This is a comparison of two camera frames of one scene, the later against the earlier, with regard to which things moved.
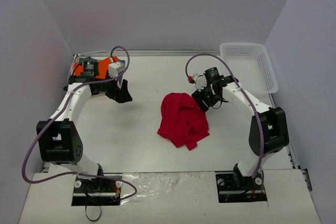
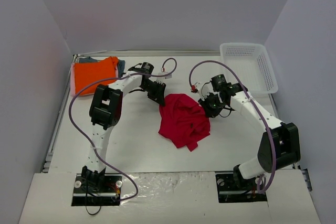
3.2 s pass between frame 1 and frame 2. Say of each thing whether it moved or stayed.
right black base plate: stayed
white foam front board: stayed
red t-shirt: stayed
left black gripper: moved
